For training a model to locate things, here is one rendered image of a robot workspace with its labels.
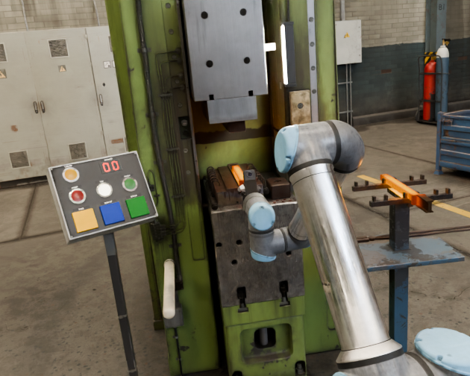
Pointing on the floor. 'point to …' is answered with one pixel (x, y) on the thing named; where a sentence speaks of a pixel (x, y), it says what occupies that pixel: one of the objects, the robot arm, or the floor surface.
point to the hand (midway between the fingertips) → (245, 184)
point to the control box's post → (120, 301)
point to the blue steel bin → (462, 141)
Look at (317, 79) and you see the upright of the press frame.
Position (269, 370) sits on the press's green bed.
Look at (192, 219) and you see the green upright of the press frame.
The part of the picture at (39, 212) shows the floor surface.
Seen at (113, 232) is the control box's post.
